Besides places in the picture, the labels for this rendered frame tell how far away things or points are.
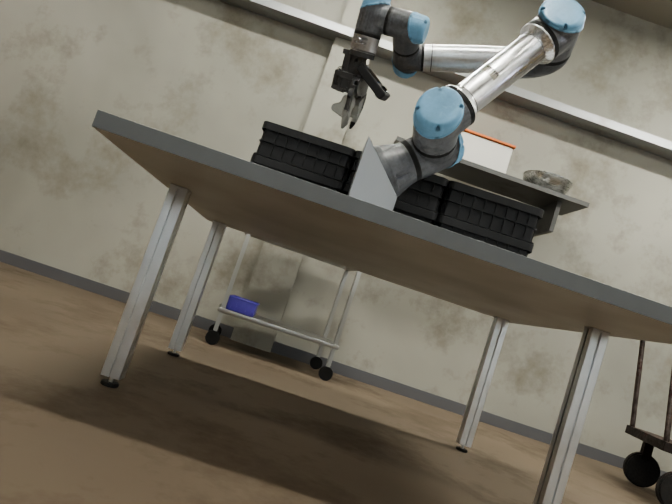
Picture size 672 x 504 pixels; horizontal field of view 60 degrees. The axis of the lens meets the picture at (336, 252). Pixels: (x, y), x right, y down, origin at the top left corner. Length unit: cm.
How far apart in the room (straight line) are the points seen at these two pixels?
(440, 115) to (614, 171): 369
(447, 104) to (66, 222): 362
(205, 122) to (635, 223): 337
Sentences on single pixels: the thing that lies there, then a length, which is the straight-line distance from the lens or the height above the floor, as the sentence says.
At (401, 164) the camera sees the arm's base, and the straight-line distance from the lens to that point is 153.
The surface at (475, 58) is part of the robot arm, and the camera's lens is 177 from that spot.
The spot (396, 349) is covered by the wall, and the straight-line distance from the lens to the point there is 441.
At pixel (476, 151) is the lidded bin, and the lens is 416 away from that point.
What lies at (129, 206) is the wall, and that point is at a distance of 456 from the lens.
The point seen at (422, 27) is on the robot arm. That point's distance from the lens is 166.
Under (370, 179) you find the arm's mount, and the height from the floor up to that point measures 79.
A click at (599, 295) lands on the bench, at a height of 67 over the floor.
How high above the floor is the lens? 45
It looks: 5 degrees up
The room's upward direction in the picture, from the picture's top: 19 degrees clockwise
